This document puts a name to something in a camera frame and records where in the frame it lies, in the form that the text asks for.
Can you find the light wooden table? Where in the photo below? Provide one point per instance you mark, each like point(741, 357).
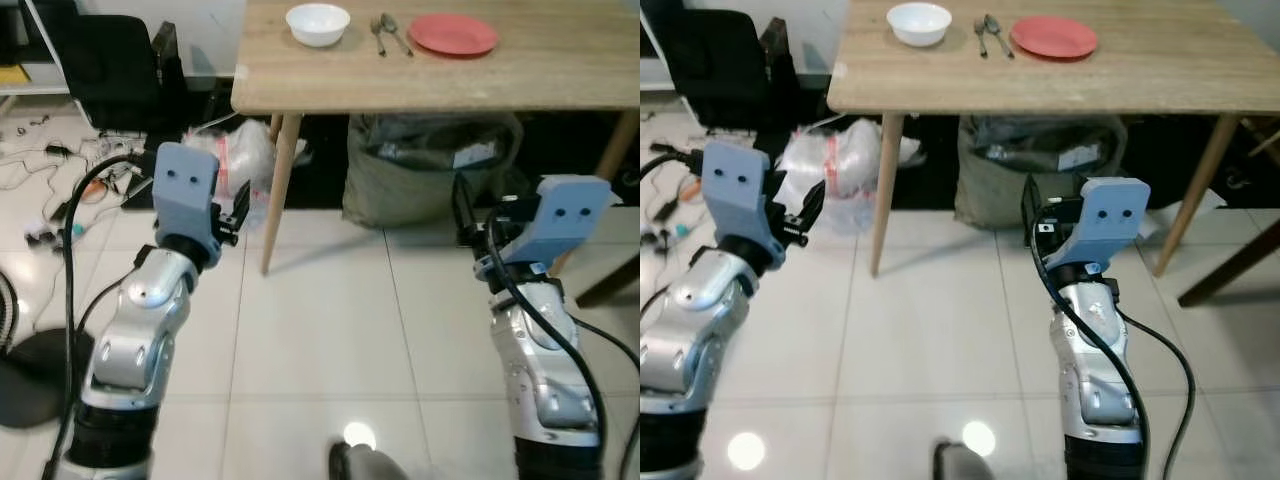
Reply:
point(1160, 70)
point(540, 65)

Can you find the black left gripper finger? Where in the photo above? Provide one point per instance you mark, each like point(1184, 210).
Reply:
point(242, 205)
point(813, 205)

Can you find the white bowl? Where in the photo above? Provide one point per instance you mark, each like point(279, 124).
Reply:
point(318, 25)
point(919, 23)

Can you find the red plate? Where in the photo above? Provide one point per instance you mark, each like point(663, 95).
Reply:
point(1054, 37)
point(453, 35)

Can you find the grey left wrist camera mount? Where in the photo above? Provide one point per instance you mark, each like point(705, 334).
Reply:
point(735, 185)
point(183, 185)

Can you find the grey-green woven sack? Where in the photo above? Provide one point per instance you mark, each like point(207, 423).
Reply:
point(1000, 180)
point(420, 175)

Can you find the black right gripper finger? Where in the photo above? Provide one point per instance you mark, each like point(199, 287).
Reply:
point(462, 210)
point(1031, 208)

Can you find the metal spoon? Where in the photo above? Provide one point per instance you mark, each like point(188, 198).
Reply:
point(994, 28)
point(392, 27)

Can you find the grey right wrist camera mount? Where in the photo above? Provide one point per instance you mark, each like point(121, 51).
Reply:
point(1110, 215)
point(568, 215)

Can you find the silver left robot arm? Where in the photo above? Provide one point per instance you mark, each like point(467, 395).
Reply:
point(140, 330)
point(690, 330)

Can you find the clear plastic bag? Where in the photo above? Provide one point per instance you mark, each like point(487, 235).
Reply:
point(240, 150)
point(850, 155)

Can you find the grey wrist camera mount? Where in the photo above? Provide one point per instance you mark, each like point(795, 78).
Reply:
point(1110, 215)
point(568, 215)
point(183, 185)
point(735, 185)

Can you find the white shelf unit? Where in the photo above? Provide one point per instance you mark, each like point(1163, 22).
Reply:
point(648, 50)
point(30, 50)

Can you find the black round fan base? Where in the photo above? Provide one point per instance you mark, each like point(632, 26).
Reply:
point(40, 385)

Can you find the black office chair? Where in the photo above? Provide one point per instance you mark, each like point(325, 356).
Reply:
point(110, 65)
point(715, 60)

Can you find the dark wooden furniture leg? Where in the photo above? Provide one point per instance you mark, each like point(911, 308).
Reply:
point(1235, 265)
point(612, 280)

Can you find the grey robot foot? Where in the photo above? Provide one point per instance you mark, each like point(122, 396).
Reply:
point(362, 462)

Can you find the metal fork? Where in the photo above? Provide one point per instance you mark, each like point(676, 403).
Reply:
point(979, 38)
point(377, 36)

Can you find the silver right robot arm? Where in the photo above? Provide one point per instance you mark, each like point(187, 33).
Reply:
point(540, 370)
point(1095, 385)

